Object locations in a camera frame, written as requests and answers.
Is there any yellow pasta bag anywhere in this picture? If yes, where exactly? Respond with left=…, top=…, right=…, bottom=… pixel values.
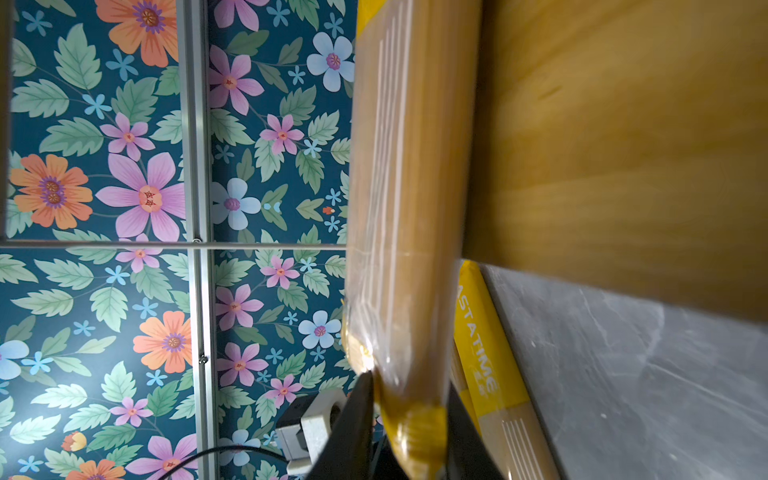
left=454, top=261, right=561, bottom=479
left=343, top=1, right=482, bottom=479

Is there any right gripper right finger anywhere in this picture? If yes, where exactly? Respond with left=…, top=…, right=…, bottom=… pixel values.
left=446, top=385, right=503, bottom=480

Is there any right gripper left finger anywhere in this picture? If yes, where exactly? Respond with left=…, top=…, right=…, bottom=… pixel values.
left=306, top=371, right=374, bottom=480

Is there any yellow wooden two-tier shelf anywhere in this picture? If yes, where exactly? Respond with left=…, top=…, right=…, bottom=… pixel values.
left=463, top=1, right=767, bottom=321

